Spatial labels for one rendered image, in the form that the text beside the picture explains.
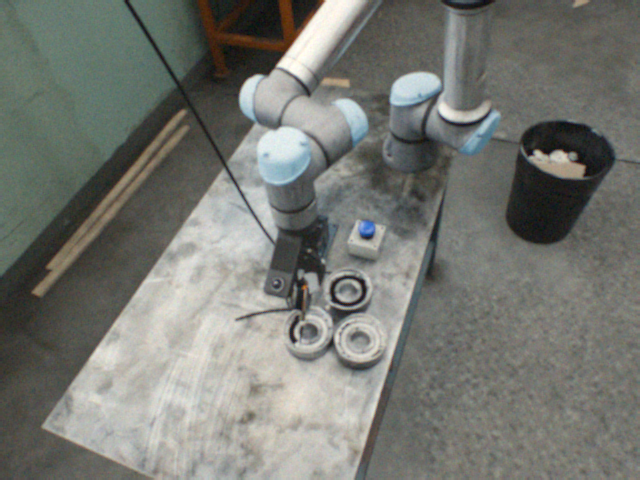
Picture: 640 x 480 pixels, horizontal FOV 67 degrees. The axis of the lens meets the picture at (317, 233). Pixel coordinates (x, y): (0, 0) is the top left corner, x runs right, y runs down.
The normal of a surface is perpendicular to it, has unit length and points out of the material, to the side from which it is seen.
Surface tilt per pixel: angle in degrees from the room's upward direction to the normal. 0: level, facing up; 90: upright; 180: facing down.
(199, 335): 0
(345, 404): 0
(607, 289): 0
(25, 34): 90
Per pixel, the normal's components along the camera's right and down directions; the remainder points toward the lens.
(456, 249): -0.09, -0.63
